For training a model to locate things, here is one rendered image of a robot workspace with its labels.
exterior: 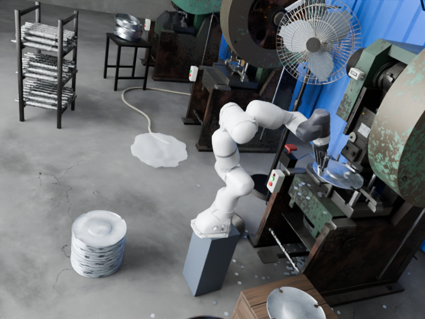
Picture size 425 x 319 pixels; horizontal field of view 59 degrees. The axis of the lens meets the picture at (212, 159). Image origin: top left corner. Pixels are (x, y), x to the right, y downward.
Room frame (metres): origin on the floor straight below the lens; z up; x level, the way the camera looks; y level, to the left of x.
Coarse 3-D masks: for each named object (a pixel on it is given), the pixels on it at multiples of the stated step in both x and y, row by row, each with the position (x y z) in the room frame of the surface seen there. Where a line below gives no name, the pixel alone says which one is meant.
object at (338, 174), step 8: (328, 168) 1.90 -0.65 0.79; (336, 168) 1.92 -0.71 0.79; (344, 168) 1.96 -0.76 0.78; (320, 176) 1.78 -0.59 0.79; (328, 176) 1.82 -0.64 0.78; (336, 176) 1.83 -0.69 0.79; (344, 176) 1.86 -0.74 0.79; (352, 176) 1.89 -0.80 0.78; (336, 184) 1.75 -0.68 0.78; (344, 184) 1.77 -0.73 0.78; (352, 184) 1.80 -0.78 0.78; (360, 184) 1.82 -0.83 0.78
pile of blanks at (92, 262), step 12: (72, 240) 1.45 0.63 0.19; (72, 252) 1.44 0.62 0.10; (84, 252) 1.39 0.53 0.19; (96, 252) 1.39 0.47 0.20; (108, 252) 1.42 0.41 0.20; (120, 252) 1.50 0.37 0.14; (72, 264) 1.44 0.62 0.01; (84, 264) 1.39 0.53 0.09; (96, 264) 1.40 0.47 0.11; (108, 264) 1.43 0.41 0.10; (120, 264) 1.53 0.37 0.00; (84, 276) 1.39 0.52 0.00; (96, 276) 1.40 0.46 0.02
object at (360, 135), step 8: (368, 112) 1.92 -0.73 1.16; (376, 112) 1.91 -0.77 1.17; (360, 120) 1.94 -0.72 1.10; (368, 120) 1.90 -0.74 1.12; (360, 128) 1.91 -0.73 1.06; (368, 128) 1.87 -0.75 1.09; (352, 136) 1.93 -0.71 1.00; (360, 136) 1.90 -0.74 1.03; (368, 136) 1.86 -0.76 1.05; (352, 144) 1.88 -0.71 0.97; (360, 144) 1.88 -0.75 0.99; (344, 152) 1.91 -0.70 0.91; (352, 152) 1.85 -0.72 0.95; (360, 152) 1.85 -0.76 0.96; (352, 160) 1.84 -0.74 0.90; (360, 160) 1.83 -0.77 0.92; (368, 160) 1.85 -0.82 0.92
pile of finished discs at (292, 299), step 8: (280, 288) 1.34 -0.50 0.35; (288, 288) 1.36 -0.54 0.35; (296, 288) 1.36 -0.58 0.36; (272, 296) 1.28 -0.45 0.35; (280, 296) 1.29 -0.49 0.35; (288, 296) 1.30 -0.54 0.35; (296, 296) 1.32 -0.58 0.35; (304, 296) 1.33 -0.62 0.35; (272, 304) 1.23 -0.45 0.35; (280, 304) 1.24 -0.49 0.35; (288, 304) 1.25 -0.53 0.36; (296, 304) 1.26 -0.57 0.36; (304, 304) 1.28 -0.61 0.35; (312, 304) 1.29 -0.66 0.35; (272, 312) 1.18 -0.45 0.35; (280, 312) 1.20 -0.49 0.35; (288, 312) 1.20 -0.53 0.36; (296, 312) 1.22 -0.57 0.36; (304, 312) 1.23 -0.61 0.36; (312, 312) 1.25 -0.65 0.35; (320, 312) 1.26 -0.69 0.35
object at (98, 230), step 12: (84, 216) 1.59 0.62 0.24; (96, 216) 1.61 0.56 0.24; (108, 216) 1.64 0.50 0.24; (72, 228) 1.47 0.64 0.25; (84, 228) 1.49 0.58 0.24; (96, 228) 1.51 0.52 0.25; (108, 228) 1.54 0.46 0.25; (120, 228) 1.57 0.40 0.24; (84, 240) 1.42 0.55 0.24; (96, 240) 1.44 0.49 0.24; (108, 240) 1.46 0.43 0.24; (120, 240) 1.48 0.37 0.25
